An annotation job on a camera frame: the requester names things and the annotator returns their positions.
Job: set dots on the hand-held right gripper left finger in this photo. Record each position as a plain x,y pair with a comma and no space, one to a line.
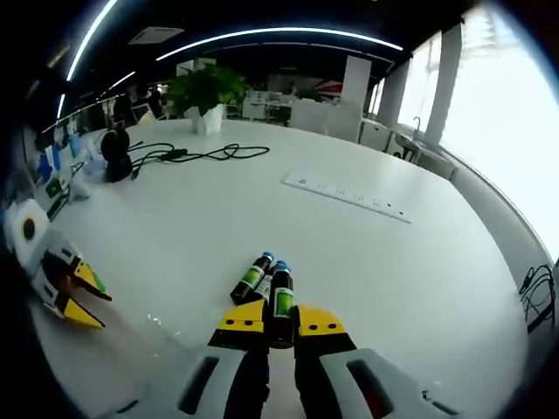
168,386

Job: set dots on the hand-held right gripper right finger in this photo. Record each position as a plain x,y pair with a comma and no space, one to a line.
408,395

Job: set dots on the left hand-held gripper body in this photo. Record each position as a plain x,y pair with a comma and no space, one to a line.
37,244

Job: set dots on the person's right hand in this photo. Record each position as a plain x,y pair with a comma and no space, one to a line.
281,388

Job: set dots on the small green card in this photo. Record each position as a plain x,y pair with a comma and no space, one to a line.
53,188

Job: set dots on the pale blue plastic bag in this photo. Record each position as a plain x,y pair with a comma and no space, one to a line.
87,179

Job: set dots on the black round desk device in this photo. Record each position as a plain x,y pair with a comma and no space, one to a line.
117,157

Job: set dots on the short ceiling light strip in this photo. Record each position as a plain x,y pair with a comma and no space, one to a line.
115,83
61,106

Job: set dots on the white office chair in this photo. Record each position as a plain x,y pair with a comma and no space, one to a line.
144,113

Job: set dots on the long ceiling light strip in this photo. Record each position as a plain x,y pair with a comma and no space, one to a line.
284,30
80,48

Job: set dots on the white table socket panel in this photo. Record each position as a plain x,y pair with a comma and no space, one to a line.
345,192

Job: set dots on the green potted plant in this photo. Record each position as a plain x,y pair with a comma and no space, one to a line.
201,91

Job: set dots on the ceiling air vent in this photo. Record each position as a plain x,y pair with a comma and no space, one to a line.
156,35

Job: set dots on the white sink counter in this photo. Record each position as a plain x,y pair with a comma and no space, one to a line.
406,146

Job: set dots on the metal sink faucet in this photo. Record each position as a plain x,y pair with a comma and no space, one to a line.
417,126

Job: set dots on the white office partitions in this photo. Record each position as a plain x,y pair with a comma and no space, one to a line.
305,113

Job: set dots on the red striped wall banner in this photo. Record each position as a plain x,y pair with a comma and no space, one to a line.
329,89

